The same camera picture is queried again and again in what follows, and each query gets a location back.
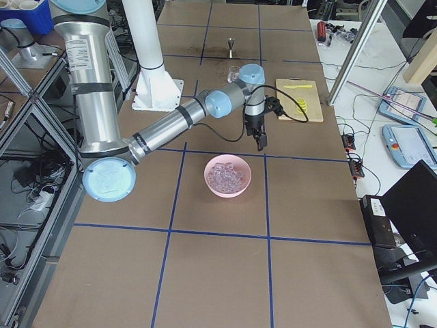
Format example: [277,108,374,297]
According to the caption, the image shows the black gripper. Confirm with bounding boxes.
[244,114,268,152]

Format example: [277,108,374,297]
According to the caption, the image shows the steel double jigger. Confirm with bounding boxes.
[227,38,235,59]

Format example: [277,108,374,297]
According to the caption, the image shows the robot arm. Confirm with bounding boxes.
[50,1,266,202]

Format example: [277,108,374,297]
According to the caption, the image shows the pile of clear ice cubes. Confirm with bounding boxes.
[207,162,246,193]

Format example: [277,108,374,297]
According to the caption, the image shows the clear wine glass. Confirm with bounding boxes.
[227,66,240,83]

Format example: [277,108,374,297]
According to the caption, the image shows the pink bowl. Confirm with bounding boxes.
[203,154,252,198]

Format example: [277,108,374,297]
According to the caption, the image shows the yellow plastic knife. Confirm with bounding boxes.
[283,84,313,90]

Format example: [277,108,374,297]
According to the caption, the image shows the bamboo cutting board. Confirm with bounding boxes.
[275,79,324,122]

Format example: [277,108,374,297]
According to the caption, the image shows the orange black connector block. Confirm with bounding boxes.
[341,133,365,181]

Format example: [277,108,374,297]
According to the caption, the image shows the red cylinder on bench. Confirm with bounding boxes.
[316,20,326,42]

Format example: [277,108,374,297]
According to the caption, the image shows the blue teach pendant far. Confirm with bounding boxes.
[378,86,426,124]

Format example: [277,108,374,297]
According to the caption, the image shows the blue teach pendant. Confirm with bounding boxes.
[378,86,426,124]
[382,124,436,169]

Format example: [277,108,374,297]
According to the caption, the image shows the black computer box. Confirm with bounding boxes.
[359,195,401,249]

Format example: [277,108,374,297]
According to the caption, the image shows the blue teach pendant near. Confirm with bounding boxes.
[382,124,436,169]

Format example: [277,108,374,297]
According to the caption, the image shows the black monitor on stand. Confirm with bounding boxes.
[380,160,436,284]

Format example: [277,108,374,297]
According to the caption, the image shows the blue storage bin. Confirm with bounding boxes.
[1,1,54,35]

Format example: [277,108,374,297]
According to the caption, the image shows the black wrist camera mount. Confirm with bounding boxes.
[264,96,285,117]

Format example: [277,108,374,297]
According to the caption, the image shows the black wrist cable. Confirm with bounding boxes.
[196,85,310,141]

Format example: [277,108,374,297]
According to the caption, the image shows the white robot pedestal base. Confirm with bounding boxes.
[122,0,184,112]

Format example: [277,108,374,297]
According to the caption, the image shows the aluminium frame profile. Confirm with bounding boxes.
[327,0,387,106]

